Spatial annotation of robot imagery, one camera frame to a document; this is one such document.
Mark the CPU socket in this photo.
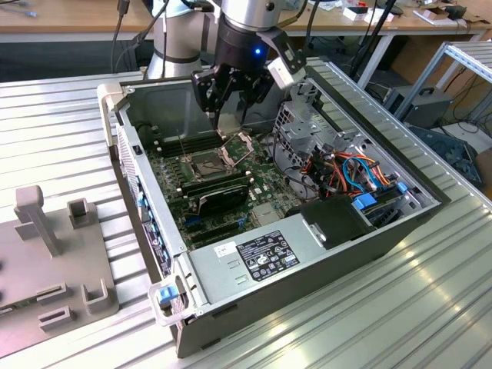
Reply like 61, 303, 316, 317
185, 148, 232, 182

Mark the black equipment box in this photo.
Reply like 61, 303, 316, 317
384, 86, 455, 130

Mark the grey parts rack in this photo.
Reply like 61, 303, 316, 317
0, 185, 122, 362

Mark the silver CPU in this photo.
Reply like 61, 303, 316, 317
217, 114, 241, 136

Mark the blue disk carrier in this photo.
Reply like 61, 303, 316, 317
351, 193, 377, 211

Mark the silver chipset heatsink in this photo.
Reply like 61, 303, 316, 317
251, 203, 282, 228

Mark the open grey PC case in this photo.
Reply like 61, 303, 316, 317
95, 64, 454, 361

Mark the orange wire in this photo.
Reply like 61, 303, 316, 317
329, 151, 391, 186

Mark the thick black wrist cable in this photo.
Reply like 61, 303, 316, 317
305, 0, 322, 42

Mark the metal disk bay cage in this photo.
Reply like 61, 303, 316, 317
273, 71, 372, 181

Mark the black cable with plug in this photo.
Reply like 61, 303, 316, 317
110, 0, 131, 75

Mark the small cardboard box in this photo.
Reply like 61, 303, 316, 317
413, 5, 450, 27

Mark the blue network cable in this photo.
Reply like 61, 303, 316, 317
13, 0, 39, 19

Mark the blue case latch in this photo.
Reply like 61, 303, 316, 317
158, 286, 182, 308

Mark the green RAM stick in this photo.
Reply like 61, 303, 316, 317
0, 301, 39, 321

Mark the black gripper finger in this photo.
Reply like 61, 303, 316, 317
190, 68, 232, 138
239, 74, 275, 125

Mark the white box red label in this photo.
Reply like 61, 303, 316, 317
341, 4, 372, 23

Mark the black plastic shroud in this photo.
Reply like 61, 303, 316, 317
286, 193, 377, 251

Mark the black expansion card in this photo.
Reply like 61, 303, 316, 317
195, 184, 251, 219

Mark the long wooden desk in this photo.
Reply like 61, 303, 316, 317
286, 0, 492, 88
0, 0, 155, 43

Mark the metal socket cover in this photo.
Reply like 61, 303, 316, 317
218, 130, 257, 170

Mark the black stand pole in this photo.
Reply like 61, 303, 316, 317
347, 0, 397, 80

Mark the silver power supply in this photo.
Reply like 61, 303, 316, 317
187, 213, 330, 308

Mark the brown cardboard box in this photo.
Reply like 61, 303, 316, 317
473, 148, 492, 190

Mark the aluminium profile frame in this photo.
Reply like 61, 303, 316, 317
394, 40, 492, 124

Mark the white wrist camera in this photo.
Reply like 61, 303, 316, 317
267, 57, 305, 92

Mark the black expansion slot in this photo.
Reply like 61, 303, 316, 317
191, 230, 242, 250
189, 221, 239, 240

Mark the blue wire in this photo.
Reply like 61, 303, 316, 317
341, 155, 380, 194

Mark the green motherboard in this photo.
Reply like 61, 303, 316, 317
145, 125, 304, 251

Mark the dark teal crate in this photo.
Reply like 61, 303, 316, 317
407, 125, 484, 190

